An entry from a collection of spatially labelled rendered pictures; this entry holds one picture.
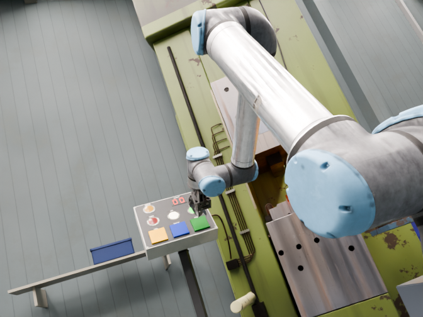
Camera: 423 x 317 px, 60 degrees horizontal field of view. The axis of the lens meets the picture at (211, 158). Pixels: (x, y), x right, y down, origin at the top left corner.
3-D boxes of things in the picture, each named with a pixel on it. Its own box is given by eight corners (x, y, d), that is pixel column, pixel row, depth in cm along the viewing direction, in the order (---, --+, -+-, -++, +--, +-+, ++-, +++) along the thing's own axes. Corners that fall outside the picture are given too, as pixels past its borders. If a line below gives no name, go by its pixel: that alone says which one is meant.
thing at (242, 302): (244, 312, 143) (240, 298, 145) (231, 316, 144) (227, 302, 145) (258, 300, 184) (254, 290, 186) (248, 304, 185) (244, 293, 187)
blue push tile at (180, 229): (189, 232, 167) (184, 220, 173) (173, 237, 165) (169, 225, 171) (189, 234, 168) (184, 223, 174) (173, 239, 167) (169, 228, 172)
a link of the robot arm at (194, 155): (191, 161, 139) (182, 146, 147) (192, 185, 147) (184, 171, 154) (213, 155, 142) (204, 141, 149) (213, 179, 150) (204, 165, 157)
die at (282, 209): (312, 207, 177) (305, 191, 180) (273, 222, 180) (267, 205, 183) (311, 217, 216) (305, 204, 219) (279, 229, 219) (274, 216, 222)
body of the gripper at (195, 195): (195, 213, 158) (194, 193, 150) (189, 200, 164) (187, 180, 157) (211, 209, 160) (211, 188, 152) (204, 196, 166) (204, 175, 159)
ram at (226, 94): (302, 117, 190) (273, 55, 204) (233, 144, 195) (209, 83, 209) (303, 141, 229) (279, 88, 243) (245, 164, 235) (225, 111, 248)
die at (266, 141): (284, 143, 189) (277, 127, 192) (248, 157, 192) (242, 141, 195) (288, 163, 228) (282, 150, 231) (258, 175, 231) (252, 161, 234)
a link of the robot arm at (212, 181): (232, 175, 134) (219, 156, 143) (203, 183, 131) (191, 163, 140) (231, 194, 140) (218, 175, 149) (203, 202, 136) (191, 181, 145)
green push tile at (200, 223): (210, 226, 170) (205, 215, 176) (194, 230, 168) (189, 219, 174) (210, 228, 171) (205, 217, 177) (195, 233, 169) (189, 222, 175)
